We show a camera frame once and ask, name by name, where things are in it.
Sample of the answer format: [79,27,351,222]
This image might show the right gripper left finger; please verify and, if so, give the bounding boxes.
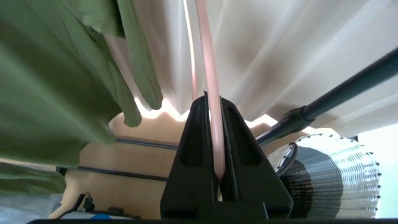
[159,91,219,219]

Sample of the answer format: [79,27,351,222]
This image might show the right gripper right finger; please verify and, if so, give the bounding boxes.
[219,97,294,219]

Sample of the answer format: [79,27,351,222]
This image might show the pink clothes hanger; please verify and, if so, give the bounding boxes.
[182,0,226,182]

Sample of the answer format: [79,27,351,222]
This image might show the green printed t-shirt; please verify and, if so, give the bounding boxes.
[0,0,164,197]

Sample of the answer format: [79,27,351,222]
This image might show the white laundry basket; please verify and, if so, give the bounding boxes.
[266,133,382,220]

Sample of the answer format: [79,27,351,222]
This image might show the black clothes rack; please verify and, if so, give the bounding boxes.
[55,46,398,183]

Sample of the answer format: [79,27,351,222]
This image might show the black cable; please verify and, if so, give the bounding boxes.
[58,192,96,219]

